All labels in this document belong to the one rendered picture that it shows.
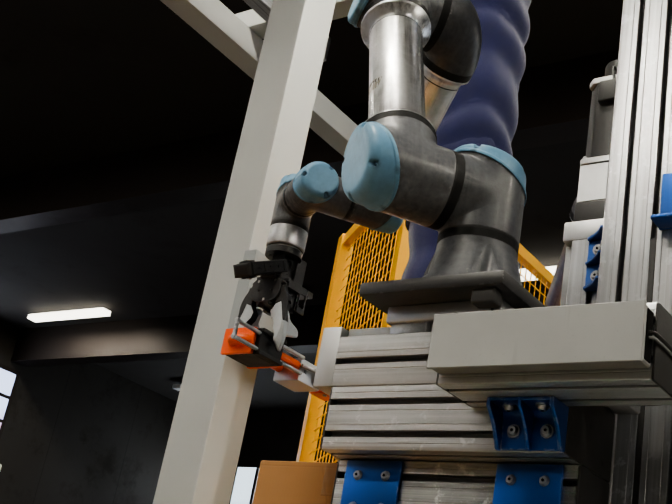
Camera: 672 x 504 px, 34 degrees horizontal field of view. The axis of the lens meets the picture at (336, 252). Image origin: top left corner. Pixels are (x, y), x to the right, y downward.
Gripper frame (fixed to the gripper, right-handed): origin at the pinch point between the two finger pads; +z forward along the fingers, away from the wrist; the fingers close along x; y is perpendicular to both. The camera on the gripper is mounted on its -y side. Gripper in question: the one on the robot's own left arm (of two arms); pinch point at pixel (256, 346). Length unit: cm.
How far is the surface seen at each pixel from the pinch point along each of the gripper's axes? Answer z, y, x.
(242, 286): -55, 87, 93
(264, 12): -200, 125, 153
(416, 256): -41, 51, 4
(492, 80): -88, 53, -8
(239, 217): -81, 89, 103
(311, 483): 17.7, 30.8, 6.0
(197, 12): -200, 115, 182
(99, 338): -262, 599, 793
